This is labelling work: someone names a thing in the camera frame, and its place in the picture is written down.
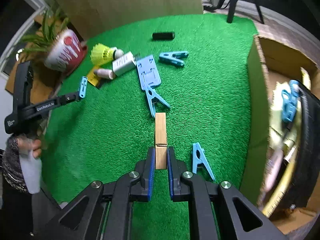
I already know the blue clothespin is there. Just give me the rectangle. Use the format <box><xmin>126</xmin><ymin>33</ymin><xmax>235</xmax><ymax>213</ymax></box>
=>
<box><xmin>192</xmin><ymin>142</ymin><xmax>215</xmax><ymax>181</ymax></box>
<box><xmin>159</xmin><ymin>51</ymin><xmax>189</xmax><ymax>67</ymax></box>
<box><xmin>79</xmin><ymin>76</ymin><xmax>88</xmax><ymax>99</ymax></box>
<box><xmin>145</xmin><ymin>86</ymin><xmax>171</xmax><ymax>118</ymax></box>
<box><xmin>281</xmin><ymin>80</ymin><xmax>299</xmax><ymax>123</ymax></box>

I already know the wooden clothespin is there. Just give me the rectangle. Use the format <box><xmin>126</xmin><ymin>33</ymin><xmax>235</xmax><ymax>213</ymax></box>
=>
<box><xmin>155</xmin><ymin>113</ymin><xmax>168</xmax><ymax>170</ymax></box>

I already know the yellow card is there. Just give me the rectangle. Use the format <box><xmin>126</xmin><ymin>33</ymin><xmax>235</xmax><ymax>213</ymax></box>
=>
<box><xmin>86</xmin><ymin>66</ymin><xmax>101</xmax><ymax>87</ymax></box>

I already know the pink white small bottle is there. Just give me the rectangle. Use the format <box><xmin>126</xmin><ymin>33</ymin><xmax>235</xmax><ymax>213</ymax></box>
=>
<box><xmin>94</xmin><ymin>68</ymin><xmax>116</xmax><ymax>80</ymax></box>

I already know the yellow chopstick wrapper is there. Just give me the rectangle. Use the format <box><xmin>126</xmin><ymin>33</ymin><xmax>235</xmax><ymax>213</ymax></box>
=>
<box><xmin>262</xmin><ymin>143</ymin><xmax>298</xmax><ymax>218</ymax></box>

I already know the white power adapter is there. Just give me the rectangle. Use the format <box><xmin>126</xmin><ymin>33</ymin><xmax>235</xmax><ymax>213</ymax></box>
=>
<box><xmin>112</xmin><ymin>51</ymin><xmax>136</xmax><ymax>76</ymax></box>

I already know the light blue plastic card holder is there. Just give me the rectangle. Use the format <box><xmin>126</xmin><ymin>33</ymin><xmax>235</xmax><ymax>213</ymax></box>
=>
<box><xmin>136</xmin><ymin>55</ymin><xmax>161</xmax><ymax>91</ymax></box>

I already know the black foil package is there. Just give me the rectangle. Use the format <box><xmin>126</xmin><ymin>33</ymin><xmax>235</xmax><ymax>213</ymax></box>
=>
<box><xmin>280</xmin><ymin>82</ymin><xmax>319</xmax><ymax>209</ymax></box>

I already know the grey patterned sleeve forearm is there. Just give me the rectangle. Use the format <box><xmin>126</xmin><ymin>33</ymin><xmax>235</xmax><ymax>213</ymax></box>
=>
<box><xmin>2</xmin><ymin>136</ymin><xmax>28</xmax><ymax>193</ymax></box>

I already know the person's left hand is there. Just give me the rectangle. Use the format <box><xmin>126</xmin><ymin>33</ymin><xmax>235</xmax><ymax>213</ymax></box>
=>
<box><xmin>17</xmin><ymin>137</ymin><xmax>42</xmax><ymax>159</ymax></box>

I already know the red pot saucer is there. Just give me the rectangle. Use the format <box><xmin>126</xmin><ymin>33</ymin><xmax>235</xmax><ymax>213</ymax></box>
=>
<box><xmin>65</xmin><ymin>42</ymin><xmax>88</xmax><ymax>77</ymax></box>

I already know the green spider plant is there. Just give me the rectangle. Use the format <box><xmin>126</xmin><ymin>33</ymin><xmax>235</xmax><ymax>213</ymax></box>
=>
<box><xmin>18</xmin><ymin>6</ymin><xmax>69</xmax><ymax>59</ymax></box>

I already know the red white flower pot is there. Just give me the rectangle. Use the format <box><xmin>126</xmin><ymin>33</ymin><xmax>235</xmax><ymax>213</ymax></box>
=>
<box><xmin>44</xmin><ymin>28</ymin><xmax>81</xmax><ymax>72</ymax></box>

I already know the yellow plastic shuttlecock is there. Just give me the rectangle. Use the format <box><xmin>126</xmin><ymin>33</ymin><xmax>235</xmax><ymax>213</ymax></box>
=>
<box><xmin>90</xmin><ymin>43</ymin><xmax>124</xmax><ymax>66</ymax></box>

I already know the cardboard box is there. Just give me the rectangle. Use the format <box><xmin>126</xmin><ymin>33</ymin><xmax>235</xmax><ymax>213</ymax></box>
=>
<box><xmin>240</xmin><ymin>36</ymin><xmax>319</xmax><ymax>239</ymax></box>

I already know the green artificial grass mat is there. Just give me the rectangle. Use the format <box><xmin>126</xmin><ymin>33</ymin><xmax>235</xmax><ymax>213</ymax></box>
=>
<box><xmin>41</xmin><ymin>13</ymin><xmax>259</xmax><ymax>240</ymax></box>

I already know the cardboard back panel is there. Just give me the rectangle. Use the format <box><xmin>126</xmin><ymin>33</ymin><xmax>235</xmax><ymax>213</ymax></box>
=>
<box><xmin>55</xmin><ymin>0</ymin><xmax>203</xmax><ymax>39</ymax></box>

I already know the small black cylinder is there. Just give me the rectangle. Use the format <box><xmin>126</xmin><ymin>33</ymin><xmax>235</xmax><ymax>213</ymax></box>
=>
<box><xmin>152</xmin><ymin>31</ymin><xmax>175</xmax><ymax>41</ymax></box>

